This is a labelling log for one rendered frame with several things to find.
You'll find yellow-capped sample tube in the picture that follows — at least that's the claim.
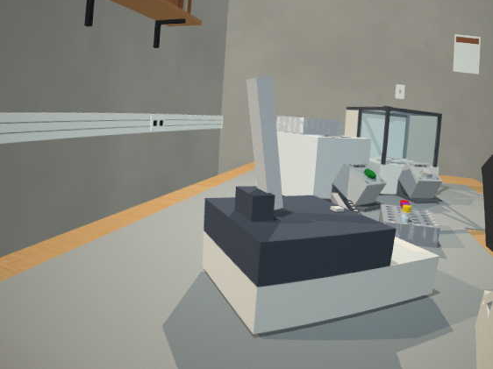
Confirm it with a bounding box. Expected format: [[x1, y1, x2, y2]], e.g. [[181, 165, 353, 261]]
[[401, 205, 411, 223]]

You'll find grey bench mat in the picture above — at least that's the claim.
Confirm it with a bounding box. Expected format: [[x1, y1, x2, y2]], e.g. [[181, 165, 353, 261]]
[[0, 169, 493, 369]]

